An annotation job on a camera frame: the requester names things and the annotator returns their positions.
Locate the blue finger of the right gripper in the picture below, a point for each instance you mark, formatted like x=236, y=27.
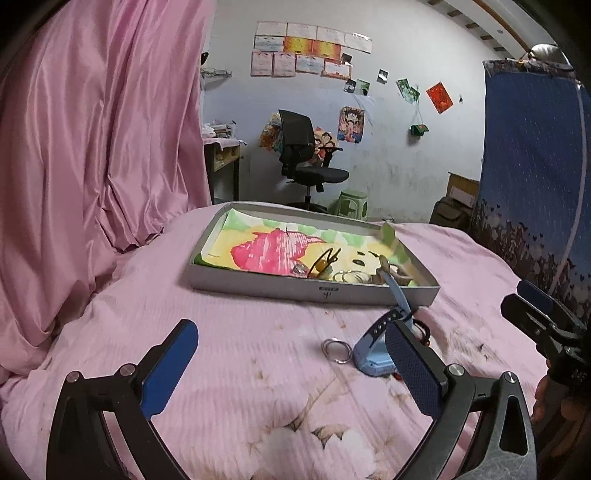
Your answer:
x=535, y=296
x=534, y=319

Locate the dark bag on floor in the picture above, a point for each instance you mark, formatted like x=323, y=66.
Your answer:
x=451, y=213

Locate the cardboard box by wall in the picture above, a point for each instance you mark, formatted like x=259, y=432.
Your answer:
x=463, y=189

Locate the black office chair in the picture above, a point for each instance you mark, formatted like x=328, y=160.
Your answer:
x=305, y=161

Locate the blue starry hanging cloth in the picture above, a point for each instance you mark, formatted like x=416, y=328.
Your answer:
x=533, y=207

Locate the beige claw hair clip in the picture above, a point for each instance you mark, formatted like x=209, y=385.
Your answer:
x=394, y=271

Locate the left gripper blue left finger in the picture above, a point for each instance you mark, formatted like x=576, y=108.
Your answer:
x=163, y=366

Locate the red paper on wall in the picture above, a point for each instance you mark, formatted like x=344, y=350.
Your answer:
x=440, y=97

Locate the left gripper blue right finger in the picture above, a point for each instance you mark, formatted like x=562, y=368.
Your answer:
x=420, y=367

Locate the green small hanging pouch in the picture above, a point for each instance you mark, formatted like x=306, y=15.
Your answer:
x=418, y=130

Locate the person's right hand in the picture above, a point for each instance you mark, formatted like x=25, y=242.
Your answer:
x=550, y=398

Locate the anime character poster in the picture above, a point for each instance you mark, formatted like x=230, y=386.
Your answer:
x=351, y=124

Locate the wooden desk with clutter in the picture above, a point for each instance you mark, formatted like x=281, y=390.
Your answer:
x=222, y=149

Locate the pink satin curtain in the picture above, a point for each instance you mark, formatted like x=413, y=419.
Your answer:
x=101, y=146

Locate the green plastic stool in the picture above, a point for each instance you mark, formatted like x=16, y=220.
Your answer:
x=352, y=204

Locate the colourful cartoon cloth liner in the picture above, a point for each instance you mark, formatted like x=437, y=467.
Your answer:
x=242, y=242

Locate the certificates group on wall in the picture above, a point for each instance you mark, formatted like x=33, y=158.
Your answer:
x=285, y=49

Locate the grey shallow cardboard box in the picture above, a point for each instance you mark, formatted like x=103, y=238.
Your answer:
x=303, y=289

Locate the pink floral bed sheet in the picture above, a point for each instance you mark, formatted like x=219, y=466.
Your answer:
x=259, y=400

